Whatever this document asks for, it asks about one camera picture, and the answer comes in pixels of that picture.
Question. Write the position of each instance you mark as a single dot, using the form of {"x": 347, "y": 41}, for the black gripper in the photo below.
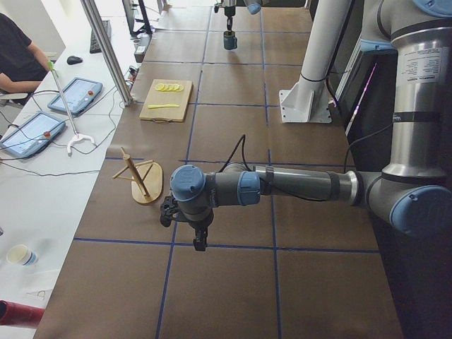
{"x": 229, "y": 14}
{"x": 200, "y": 224}

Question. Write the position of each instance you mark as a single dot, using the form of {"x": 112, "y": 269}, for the dark blue mug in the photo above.
{"x": 229, "y": 40}

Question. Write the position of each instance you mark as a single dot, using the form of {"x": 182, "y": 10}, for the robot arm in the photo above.
{"x": 409, "y": 192}
{"x": 253, "y": 6}

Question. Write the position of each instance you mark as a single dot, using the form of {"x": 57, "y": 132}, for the wooden cup storage rack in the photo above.
{"x": 146, "y": 178}

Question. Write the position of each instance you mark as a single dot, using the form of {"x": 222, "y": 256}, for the white paper cup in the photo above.
{"x": 21, "y": 255}

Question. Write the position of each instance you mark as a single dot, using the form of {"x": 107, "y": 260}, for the yellow plastic knife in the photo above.
{"x": 162, "y": 106}

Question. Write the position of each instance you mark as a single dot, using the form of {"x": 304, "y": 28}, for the bamboo cutting board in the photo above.
{"x": 166, "y": 101}

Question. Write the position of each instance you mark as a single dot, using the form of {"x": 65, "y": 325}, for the white reacher grabber tool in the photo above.
{"x": 77, "y": 137}

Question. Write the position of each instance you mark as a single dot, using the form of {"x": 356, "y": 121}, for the black computer mouse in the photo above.
{"x": 72, "y": 60}

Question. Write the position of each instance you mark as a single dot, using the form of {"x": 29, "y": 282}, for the teach pendant far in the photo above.
{"x": 80, "y": 93}

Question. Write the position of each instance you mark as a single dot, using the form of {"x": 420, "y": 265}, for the teach pendant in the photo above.
{"x": 80, "y": 93}
{"x": 33, "y": 136}

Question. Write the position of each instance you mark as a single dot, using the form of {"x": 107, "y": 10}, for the teach pendant near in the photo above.
{"x": 33, "y": 136}

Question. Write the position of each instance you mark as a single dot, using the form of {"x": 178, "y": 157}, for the red cylinder object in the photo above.
{"x": 20, "y": 315}

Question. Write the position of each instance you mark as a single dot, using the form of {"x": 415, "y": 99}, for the seated person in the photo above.
{"x": 23, "y": 64}

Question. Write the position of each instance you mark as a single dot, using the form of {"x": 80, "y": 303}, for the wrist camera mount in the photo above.
{"x": 170, "y": 211}

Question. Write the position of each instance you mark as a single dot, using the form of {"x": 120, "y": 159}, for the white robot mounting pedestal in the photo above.
{"x": 311, "y": 99}

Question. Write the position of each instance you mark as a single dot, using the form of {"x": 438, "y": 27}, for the aluminium frame post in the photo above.
{"x": 109, "y": 56}

